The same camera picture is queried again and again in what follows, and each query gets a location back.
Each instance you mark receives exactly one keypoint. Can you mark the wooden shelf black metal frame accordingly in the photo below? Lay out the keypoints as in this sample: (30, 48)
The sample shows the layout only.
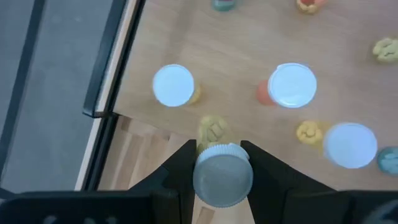
(233, 62)

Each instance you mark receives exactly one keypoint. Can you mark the red pill bottle white cap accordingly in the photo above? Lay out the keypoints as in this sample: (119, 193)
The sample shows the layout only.
(292, 85)

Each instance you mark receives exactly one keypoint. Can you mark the orange-yellow toy top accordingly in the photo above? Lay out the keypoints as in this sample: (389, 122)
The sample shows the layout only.
(309, 6)

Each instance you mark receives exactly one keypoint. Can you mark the olive pill bottle grey cap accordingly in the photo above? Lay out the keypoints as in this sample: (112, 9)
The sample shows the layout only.
(222, 177)

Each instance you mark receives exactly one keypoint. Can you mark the yellow-green toy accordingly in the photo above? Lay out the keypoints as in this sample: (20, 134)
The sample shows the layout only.
(387, 51)

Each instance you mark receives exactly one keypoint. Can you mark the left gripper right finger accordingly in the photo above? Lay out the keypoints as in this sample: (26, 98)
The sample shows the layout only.
(273, 183)

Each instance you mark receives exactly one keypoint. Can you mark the yellow pill bottle white cap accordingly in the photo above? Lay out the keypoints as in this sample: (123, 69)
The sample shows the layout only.
(173, 85)
(349, 145)

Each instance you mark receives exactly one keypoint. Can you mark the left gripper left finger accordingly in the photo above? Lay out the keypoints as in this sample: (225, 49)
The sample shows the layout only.
(174, 180)

